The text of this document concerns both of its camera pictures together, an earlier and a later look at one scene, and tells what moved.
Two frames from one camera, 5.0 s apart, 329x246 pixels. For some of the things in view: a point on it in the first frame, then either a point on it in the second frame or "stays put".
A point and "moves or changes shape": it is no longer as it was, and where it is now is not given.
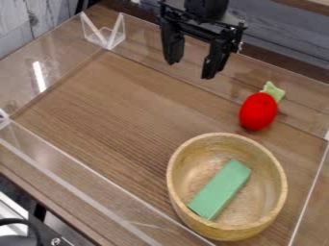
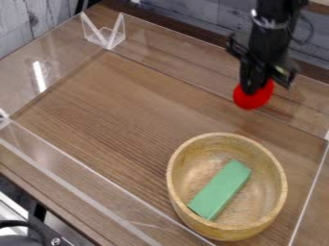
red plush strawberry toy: (258, 108) moves or changes shape
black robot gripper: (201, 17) to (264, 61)
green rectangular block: (218, 189) stays put
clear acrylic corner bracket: (106, 36) stays put
